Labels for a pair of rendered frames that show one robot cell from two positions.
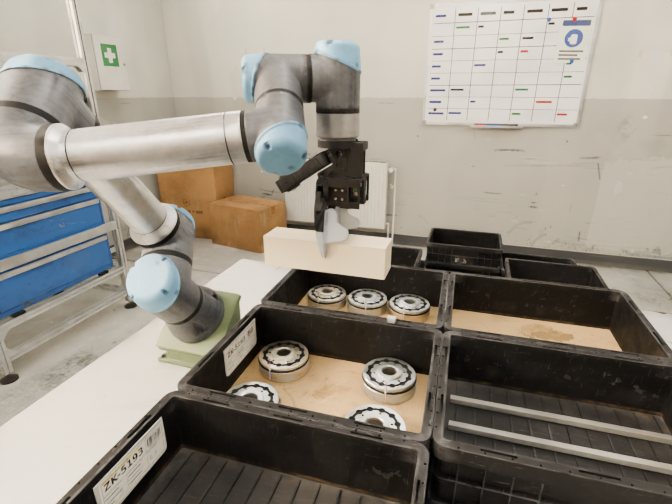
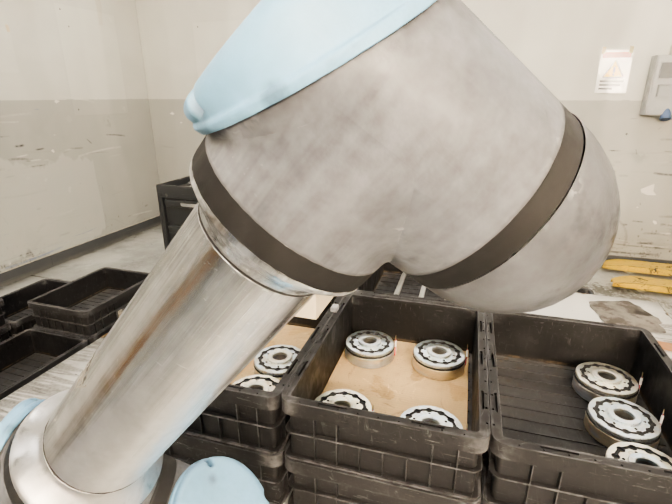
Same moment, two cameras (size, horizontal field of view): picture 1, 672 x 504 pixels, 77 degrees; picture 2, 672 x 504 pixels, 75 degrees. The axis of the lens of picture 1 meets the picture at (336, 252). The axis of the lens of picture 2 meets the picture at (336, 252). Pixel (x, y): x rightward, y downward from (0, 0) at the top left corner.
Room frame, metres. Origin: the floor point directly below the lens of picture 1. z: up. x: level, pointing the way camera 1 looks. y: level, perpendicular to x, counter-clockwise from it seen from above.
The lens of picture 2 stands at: (0.74, 0.71, 1.35)
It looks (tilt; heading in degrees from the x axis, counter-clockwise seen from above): 19 degrees down; 270
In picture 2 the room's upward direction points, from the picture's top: straight up
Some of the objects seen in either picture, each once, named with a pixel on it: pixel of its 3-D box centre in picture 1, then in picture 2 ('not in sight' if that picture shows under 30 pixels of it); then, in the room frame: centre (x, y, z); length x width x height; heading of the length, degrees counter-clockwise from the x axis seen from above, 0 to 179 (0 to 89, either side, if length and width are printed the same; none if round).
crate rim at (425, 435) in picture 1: (322, 361); (399, 351); (0.63, 0.02, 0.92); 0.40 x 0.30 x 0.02; 74
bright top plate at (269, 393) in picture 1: (249, 401); (430, 427); (0.59, 0.15, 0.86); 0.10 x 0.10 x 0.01
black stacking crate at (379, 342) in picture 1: (322, 384); (397, 375); (0.63, 0.02, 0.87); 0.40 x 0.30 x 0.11; 74
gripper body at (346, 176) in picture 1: (341, 173); not in sight; (0.76, -0.01, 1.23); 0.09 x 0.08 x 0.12; 72
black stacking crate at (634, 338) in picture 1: (537, 333); not in sight; (0.80, -0.44, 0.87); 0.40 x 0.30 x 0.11; 74
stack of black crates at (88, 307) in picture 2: (544, 317); (105, 334); (1.75, -0.99, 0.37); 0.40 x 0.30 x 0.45; 72
